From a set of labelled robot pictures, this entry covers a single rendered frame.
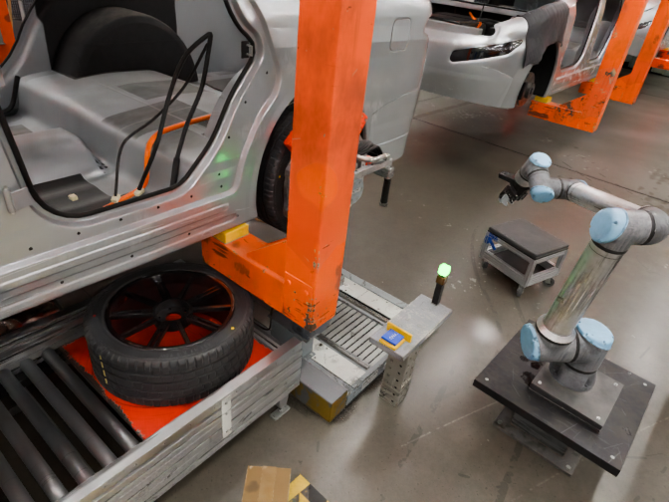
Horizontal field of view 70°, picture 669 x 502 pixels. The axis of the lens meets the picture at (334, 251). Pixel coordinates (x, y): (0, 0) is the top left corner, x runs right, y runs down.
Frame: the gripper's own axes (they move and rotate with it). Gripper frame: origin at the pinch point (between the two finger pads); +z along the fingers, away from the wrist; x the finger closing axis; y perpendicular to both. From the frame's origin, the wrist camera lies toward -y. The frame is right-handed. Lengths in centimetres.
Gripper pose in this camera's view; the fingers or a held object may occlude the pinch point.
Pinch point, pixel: (500, 199)
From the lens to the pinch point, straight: 257.8
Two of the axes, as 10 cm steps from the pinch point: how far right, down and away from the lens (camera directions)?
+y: 4.2, 8.4, -3.5
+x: 8.9, -3.1, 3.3
